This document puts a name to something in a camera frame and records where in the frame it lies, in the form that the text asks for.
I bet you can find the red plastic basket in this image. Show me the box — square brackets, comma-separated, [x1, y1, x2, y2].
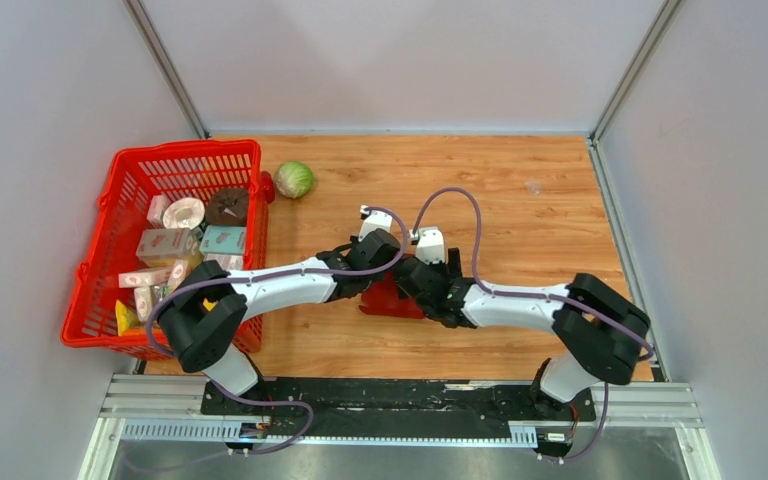
[60, 139, 269, 361]

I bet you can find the pink tape roll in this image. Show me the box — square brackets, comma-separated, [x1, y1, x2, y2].
[162, 197, 206, 230]

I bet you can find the brown round cake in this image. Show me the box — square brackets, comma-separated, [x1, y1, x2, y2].
[205, 187, 250, 227]

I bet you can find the aluminium frame rail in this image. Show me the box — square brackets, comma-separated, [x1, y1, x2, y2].
[79, 374, 720, 479]

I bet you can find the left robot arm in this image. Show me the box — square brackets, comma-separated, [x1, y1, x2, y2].
[151, 229, 404, 415]

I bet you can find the red pepper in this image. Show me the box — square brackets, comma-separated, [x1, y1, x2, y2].
[260, 171, 276, 204]

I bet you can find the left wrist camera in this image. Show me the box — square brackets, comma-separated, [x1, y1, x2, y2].
[357, 205, 393, 241]

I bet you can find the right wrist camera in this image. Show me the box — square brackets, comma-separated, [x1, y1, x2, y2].
[412, 226, 446, 265]

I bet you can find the teal box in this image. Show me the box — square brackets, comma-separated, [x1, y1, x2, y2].
[199, 225, 247, 256]

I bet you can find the green cabbage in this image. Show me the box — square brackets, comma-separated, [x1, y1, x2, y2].
[273, 161, 315, 199]

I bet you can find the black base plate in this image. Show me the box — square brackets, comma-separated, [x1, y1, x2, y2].
[200, 377, 597, 439]

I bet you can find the pink box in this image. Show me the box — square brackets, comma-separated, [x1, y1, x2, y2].
[135, 228, 199, 264]

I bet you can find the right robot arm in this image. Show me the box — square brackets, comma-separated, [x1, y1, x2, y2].
[392, 257, 651, 419]

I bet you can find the red paper box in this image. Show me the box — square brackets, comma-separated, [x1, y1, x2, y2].
[359, 273, 425, 319]

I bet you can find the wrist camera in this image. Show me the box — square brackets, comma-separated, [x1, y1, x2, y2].
[412, 226, 446, 265]
[357, 205, 393, 241]

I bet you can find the orange yellow snack bag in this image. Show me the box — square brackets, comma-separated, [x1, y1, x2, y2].
[114, 300, 142, 336]

